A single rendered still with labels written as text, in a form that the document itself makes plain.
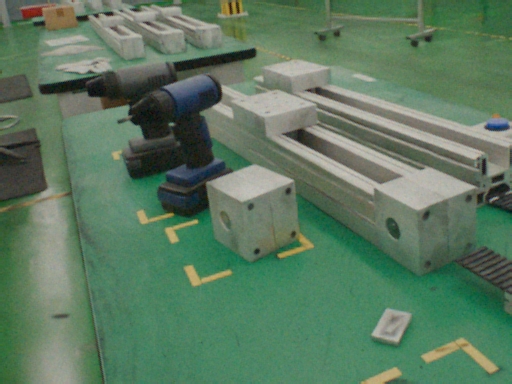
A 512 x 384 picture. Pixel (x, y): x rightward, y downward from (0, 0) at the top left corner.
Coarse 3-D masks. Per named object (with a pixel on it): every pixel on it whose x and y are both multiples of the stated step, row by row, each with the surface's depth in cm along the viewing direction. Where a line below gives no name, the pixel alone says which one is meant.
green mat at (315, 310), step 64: (64, 128) 154; (128, 128) 147; (128, 192) 107; (128, 256) 83; (192, 256) 82; (320, 256) 78; (384, 256) 77; (128, 320) 68; (192, 320) 67; (256, 320) 66; (320, 320) 65; (448, 320) 63
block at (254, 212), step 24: (216, 192) 81; (240, 192) 78; (264, 192) 78; (288, 192) 81; (216, 216) 83; (240, 216) 77; (264, 216) 78; (288, 216) 81; (240, 240) 79; (264, 240) 79; (288, 240) 82
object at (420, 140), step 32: (320, 96) 126; (352, 96) 124; (352, 128) 113; (384, 128) 104; (416, 128) 107; (448, 128) 99; (416, 160) 99; (448, 160) 91; (480, 160) 85; (480, 192) 87
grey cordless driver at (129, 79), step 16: (160, 64) 111; (96, 80) 107; (112, 80) 107; (128, 80) 108; (144, 80) 109; (160, 80) 110; (176, 80) 112; (96, 96) 108; (112, 96) 108; (128, 96) 110; (144, 128) 113; (160, 128) 114; (144, 144) 112; (160, 144) 114; (176, 144) 115; (128, 160) 111; (144, 160) 112; (160, 160) 114; (176, 160) 115
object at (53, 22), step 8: (48, 8) 420; (56, 8) 412; (64, 8) 405; (72, 8) 407; (48, 16) 401; (56, 16) 403; (64, 16) 406; (72, 16) 408; (48, 24) 402; (56, 24) 405; (64, 24) 407; (72, 24) 410; (120, 96) 391; (104, 104) 388; (112, 104) 390; (120, 104) 393
